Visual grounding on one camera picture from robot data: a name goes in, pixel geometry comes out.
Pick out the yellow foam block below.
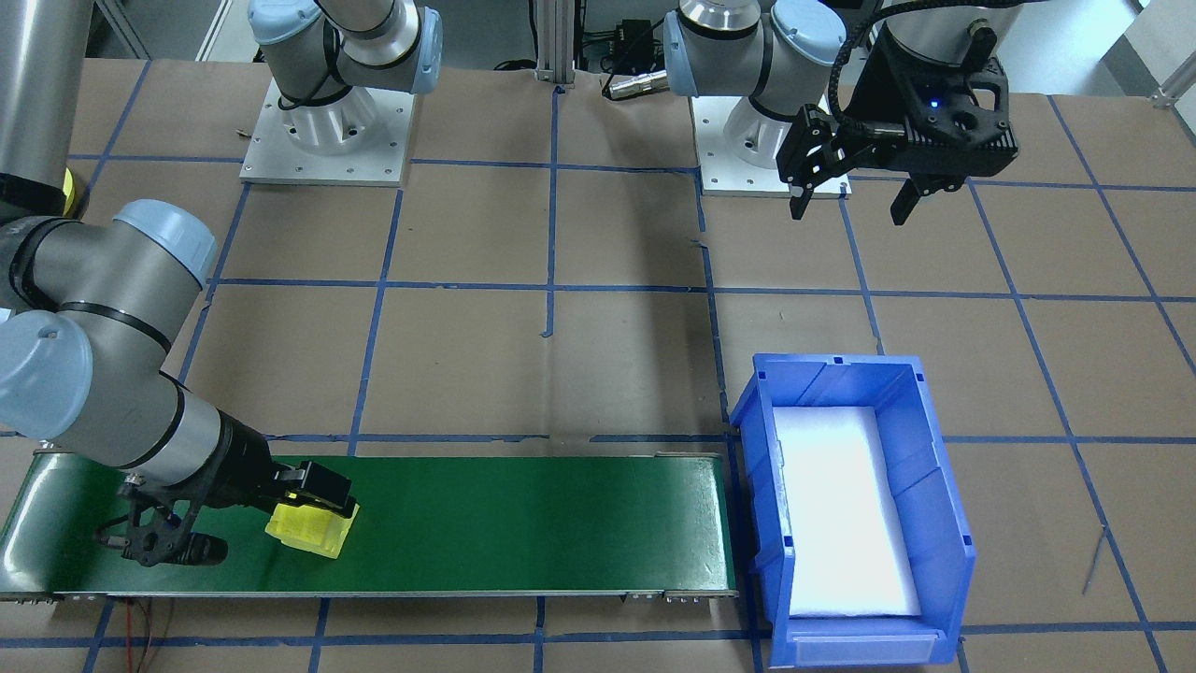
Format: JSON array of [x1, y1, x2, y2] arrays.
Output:
[[264, 500, 361, 560]]

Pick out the silver cylindrical connector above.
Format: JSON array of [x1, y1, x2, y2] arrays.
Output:
[[603, 70, 670, 100]]

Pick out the green conveyor belt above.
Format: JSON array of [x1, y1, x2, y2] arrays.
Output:
[[0, 449, 739, 604]]

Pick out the small black electronics box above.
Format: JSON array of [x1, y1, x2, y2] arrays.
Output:
[[612, 19, 655, 59]]

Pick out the blue plastic storage bin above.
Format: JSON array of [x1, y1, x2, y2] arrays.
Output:
[[727, 352, 977, 670]]

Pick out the white foam pad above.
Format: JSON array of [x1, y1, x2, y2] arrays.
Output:
[[774, 405, 923, 618]]

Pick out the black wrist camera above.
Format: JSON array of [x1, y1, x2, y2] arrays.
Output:
[[855, 117, 1021, 180], [114, 472, 230, 569]]

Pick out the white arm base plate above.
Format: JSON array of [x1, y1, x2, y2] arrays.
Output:
[[238, 79, 417, 188], [690, 93, 853, 199]]

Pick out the black corrugated cable conduit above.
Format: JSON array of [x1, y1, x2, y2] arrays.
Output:
[[827, 0, 898, 122]]

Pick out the red and black wire pair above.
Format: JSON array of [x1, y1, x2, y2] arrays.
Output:
[[126, 598, 178, 673]]

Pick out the short aluminium profile post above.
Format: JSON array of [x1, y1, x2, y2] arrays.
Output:
[[533, 0, 576, 87]]

